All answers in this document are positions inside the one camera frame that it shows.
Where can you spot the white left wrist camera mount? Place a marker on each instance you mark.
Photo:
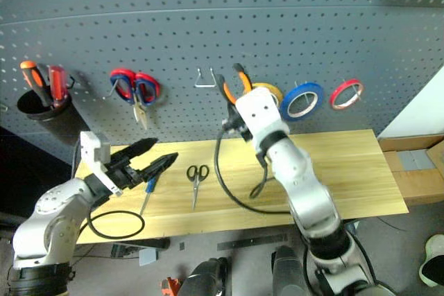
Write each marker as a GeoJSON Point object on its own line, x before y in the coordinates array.
{"type": "Point", "coordinates": [91, 147]}

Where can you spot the white side panel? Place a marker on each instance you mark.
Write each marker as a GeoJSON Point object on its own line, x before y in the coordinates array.
{"type": "Point", "coordinates": [423, 109]}

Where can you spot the brown cardboard box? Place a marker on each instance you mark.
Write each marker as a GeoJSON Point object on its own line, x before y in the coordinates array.
{"type": "Point", "coordinates": [416, 178]}

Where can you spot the dark grey flat strip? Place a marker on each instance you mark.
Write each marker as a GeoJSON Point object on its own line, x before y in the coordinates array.
{"type": "Point", "coordinates": [253, 242]}

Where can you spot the red tape roll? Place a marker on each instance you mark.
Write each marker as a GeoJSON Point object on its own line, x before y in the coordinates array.
{"type": "Point", "coordinates": [338, 92]}

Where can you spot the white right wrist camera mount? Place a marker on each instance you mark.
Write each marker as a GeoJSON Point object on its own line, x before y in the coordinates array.
{"type": "Point", "coordinates": [258, 110]}

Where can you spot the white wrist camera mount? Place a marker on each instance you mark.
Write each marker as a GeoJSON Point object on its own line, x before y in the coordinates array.
{"type": "Point", "coordinates": [258, 110]}
{"type": "Point", "coordinates": [91, 147]}

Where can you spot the small grey box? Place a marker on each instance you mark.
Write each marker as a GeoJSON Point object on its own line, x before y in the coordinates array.
{"type": "Point", "coordinates": [147, 257]}

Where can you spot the white rounded shoe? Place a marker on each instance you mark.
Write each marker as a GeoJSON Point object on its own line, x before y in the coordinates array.
{"type": "Point", "coordinates": [431, 261]}

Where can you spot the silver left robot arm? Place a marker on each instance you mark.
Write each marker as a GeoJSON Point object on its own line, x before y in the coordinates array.
{"type": "Point", "coordinates": [52, 219]}

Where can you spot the black round tool cup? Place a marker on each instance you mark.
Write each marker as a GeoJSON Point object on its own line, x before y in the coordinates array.
{"type": "Point", "coordinates": [52, 119]}

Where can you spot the orange and black screwdriver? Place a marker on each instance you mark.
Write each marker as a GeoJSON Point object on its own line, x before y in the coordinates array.
{"type": "Point", "coordinates": [34, 77]}

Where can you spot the dark rounded shape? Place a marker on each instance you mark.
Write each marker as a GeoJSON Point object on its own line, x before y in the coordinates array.
{"type": "Point", "coordinates": [288, 271]}
{"type": "Point", "coordinates": [206, 278]}

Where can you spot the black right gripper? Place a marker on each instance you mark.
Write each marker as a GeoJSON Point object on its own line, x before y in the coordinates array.
{"type": "Point", "coordinates": [239, 129]}

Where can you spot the orange and black tool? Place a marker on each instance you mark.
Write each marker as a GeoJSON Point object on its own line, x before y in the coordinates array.
{"type": "Point", "coordinates": [170, 287]}

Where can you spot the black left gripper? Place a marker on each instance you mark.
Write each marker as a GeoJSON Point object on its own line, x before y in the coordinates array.
{"type": "Point", "coordinates": [121, 173]}

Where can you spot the dark grey pegboard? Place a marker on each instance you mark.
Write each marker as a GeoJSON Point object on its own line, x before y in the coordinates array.
{"type": "Point", "coordinates": [208, 15]}

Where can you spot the orange and black pliers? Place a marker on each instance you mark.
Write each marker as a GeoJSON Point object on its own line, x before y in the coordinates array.
{"type": "Point", "coordinates": [228, 93]}

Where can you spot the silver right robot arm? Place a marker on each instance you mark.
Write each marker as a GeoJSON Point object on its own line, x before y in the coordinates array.
{"type": "Point", "coordinates": [305, 188]}

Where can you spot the blue tape roll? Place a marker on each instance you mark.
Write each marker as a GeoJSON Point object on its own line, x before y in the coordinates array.
{"type": "Point", "coordinates": [287, 102]}

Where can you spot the yellow tape roll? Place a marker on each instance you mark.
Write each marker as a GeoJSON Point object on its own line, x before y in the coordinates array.
{"type": "Point", "coordinates": [274, 88]}

